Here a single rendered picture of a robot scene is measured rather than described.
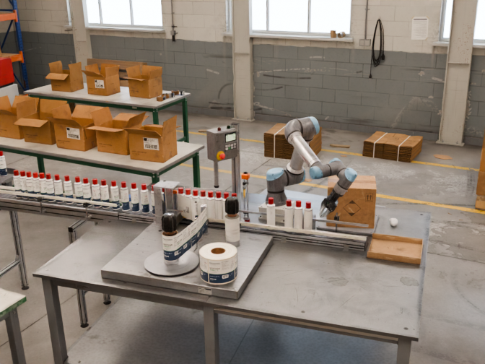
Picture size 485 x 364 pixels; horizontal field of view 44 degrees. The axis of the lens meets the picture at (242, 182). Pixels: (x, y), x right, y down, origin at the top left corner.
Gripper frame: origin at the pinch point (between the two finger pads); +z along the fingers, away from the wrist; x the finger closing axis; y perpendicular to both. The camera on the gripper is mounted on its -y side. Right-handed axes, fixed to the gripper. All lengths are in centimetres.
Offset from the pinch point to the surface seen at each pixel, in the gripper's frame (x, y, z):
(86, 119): -229, -162, 132
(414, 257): 56, 13, -16
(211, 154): -78, -2, 8
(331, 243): 14.1, 5.7, 9.1
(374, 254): 37.2, 13.2, -4.1
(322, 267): 15.2, 32.2, 11.6
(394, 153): 56, -418, 74
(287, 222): -14.4, 3.4, 15.5
